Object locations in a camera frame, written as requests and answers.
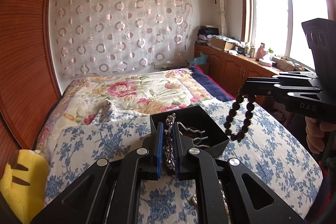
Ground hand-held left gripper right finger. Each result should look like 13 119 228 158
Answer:
172 122 310 224

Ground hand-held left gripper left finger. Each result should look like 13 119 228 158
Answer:
31 122 165 224

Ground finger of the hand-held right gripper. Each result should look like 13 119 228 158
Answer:
239 77 324 103
272 72 320 80

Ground silver ornate hair comb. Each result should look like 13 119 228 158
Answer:
163 113 209 176

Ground black square jewelry box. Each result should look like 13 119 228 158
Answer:
150 105 230 159

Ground brown wooden bead bracelet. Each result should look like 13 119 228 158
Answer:
224 94 256 142

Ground person's right hand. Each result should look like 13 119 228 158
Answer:
305 117 329 156

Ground white power strip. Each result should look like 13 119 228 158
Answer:
271 55 305 73

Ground pink figurine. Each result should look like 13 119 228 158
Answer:
256 43 266 60

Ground long wooden cabinet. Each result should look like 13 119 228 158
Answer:
194 42 290 109

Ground wooden-framed window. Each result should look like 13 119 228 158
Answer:
240 0 332 72

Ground dark blue blanket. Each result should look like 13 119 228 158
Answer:
189 65 236 103

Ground open cardboard box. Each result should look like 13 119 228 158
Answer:
210 36 236 52

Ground blue floral bedsheet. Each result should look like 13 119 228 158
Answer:
45 97 325 224

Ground pink floral quilt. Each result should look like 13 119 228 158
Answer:
35 67 216 154

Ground teal plastic bag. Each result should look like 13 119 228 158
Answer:
194 52 209 65

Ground pile of dark clutter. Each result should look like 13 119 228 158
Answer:
196 26 220 44

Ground yellow plush toy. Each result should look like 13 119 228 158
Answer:
0 149 50 223

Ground pearl bead necklace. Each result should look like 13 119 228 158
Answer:
189 179 231 224

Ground circle-patterned wall curtain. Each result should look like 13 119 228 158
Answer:
51 0 194 78

